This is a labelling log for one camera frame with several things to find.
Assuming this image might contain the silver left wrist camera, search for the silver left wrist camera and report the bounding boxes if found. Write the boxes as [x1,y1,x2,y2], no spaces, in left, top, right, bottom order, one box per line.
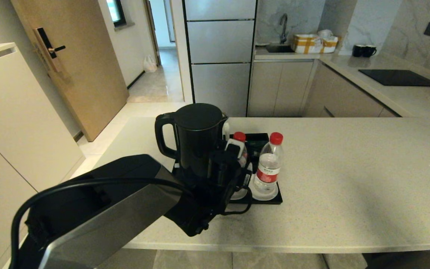
[225,139,244,159]

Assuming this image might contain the silver refrigerator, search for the silver refrigerator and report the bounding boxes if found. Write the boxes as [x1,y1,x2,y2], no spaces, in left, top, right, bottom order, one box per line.
[183,0,258,118]

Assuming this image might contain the dark framed window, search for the dark framed window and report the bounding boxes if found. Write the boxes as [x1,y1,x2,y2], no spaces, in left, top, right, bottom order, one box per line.
[106,0,127,28]

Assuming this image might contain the black door lock handle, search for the black door lock handle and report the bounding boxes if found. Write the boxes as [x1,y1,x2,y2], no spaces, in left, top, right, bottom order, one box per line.
[33,27,66,74]

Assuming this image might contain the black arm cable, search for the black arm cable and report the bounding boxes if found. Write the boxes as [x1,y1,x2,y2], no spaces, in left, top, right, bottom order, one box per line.
[10,139,253,269]

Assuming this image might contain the beige kitchen base cabinets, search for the beige kitchen base cabinets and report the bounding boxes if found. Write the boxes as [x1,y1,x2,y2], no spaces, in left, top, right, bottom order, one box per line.
[247,59,402,118]

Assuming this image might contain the black electric kettle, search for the black electric kettle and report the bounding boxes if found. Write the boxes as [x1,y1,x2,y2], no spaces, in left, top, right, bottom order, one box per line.
[155,103,229,180]

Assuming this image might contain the white tied plastic bag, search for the white tied plastic bag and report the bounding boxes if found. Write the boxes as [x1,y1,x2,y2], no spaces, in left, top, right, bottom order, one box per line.
[143,54,158,72]

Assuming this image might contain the chrome kitchen faucet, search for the chrome kitchen faucet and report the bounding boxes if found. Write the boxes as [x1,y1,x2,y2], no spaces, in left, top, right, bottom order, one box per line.
[279,13,289,44]

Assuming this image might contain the light wooden door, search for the light wooden door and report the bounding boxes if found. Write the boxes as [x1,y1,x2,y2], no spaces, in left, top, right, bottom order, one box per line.
[10,0,129,142]

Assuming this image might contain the black serving tray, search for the black serving tray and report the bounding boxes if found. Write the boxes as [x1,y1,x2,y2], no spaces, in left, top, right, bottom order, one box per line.
[170,148,283,205]

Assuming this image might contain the cardboard box with yellow tape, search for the cardboard box with yellow tape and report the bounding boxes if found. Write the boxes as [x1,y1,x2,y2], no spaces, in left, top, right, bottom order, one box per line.
[292,34,339,54]

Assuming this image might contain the red-capped plastic water bottle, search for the red-capped plastic water bottle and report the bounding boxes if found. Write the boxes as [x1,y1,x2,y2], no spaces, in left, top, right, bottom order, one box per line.
[233,132,248,168]
[254,132,284,195]

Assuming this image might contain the steel kitchen sink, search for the steel kitchen sink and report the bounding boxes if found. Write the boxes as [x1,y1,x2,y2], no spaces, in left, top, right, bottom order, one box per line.
[266,44,295,53]

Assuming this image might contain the black induction cooktop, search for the black induction cooktop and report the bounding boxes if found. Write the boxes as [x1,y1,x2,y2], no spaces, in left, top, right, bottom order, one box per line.
[358,69,430,87]

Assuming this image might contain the white cabinet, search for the white cabinet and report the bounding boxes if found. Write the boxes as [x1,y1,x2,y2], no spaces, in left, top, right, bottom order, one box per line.
[0,43,85,269]

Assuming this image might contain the black condiment holder box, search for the black condiment holder box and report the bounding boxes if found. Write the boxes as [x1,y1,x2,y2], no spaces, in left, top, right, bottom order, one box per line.
[224,133,271,175]

